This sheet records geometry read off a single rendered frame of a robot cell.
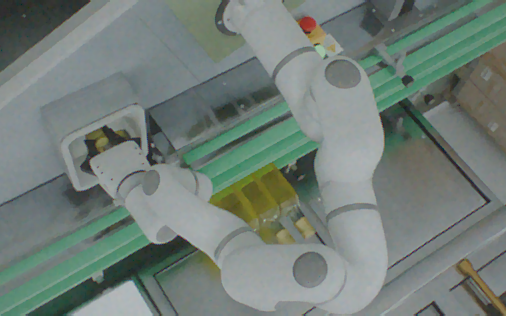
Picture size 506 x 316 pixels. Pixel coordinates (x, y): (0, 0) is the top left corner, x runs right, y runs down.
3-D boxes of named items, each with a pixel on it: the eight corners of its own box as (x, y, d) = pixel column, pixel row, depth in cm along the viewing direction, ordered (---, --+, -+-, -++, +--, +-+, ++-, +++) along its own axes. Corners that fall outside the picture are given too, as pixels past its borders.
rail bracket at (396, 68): (368, 52, 167) (402, 91, 162) (376, 33, 160) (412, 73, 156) (381, 46, 168) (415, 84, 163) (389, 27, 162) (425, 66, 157)
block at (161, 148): (149, 157, 155) (164, 180, 153) (147, 137, 147) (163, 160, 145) (162, 150, 157) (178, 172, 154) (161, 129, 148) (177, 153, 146)
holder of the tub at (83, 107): (62, 172, 151) (79, 199, 149) (39, 107, 127) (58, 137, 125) (130, 139, 157) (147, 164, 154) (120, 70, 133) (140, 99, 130)
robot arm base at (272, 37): (202, 9, 118) (245, 74, 112) (256, -40, 115) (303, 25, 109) (241, 36, 132) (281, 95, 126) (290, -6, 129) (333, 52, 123)
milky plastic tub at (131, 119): (58, 164, 147) (77, 194, 144) (38, 109, 127) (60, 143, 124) (129, 129, 152) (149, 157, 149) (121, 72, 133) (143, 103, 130)
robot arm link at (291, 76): (268, 93, 122) (314, 161, 117) (277, 49, 111) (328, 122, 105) (311, 74, 125) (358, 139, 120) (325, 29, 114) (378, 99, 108)
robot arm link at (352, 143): (318, 227, 109) (338, 184, 95) (293, 105, 120) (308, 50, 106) (373, 221, 111) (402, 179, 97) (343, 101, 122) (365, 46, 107)
